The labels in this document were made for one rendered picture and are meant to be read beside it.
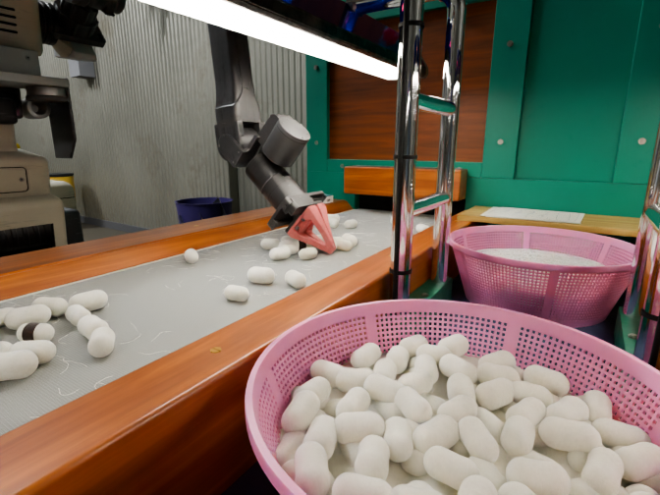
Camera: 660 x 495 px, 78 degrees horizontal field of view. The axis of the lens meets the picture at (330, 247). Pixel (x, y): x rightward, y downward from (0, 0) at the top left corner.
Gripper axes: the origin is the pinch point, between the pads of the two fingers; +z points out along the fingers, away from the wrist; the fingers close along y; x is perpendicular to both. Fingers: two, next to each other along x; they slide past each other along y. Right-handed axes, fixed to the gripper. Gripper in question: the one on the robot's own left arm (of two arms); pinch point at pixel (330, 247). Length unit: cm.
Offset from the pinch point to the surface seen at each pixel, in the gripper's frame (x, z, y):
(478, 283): -12.3, 19.0, 5.0
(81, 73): 207, -369, 175
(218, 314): -1.4, 3.4, -26.5
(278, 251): 2.7, -3.5, -7.6
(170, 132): 173, -241, 186
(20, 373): -0.4, 1.1, -43.3
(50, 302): 6.1, -7.9, -36.5
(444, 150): -22.4, 2.5, 3.3
